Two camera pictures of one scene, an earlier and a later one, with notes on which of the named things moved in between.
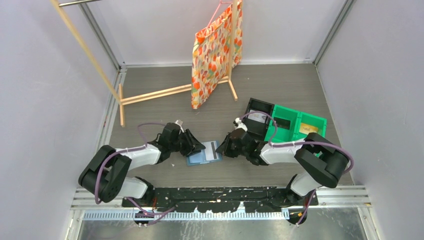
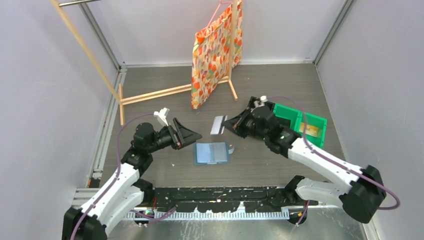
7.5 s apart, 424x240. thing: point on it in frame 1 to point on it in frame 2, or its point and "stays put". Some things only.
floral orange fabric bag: [211, 53] stays put
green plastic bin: [293, 125] stays put
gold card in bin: [307, 128] stays put
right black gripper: [224, 148] to [233, 124]
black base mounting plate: [223, 199] stays put
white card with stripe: [210, 152] to [218, 128]
